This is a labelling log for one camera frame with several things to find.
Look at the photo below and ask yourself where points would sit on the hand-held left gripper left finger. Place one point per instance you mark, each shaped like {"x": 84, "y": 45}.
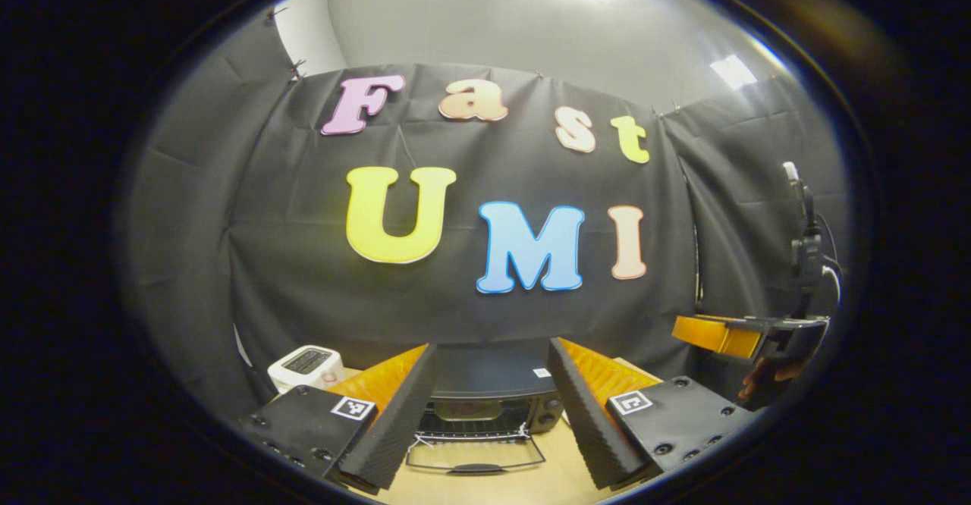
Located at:
{"x": 402, "y": 421}

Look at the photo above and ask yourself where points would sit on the white toaster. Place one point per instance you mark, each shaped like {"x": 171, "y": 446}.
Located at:
{"x": 303, "y": 365}

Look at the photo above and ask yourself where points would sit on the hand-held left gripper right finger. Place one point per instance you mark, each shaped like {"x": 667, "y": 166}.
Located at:
{"x": 580, "y": 414}

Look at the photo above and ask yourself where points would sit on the black electric oven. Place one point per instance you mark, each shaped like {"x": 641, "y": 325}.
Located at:
{"x": 485, "y": 372}

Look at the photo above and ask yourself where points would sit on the white square plate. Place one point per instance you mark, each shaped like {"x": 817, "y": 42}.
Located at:
{"x": 466, "y": 411}

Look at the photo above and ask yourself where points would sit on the black backdrop cloth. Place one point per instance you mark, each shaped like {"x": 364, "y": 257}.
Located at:
{"x": 303, "y": 285}

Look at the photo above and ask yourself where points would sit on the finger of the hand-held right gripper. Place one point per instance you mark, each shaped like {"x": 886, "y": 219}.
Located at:
{"x": 713, "y": 334}

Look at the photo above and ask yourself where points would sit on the small ceiling light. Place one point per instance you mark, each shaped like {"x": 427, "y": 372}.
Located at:
{"x": 733, "y": 71}

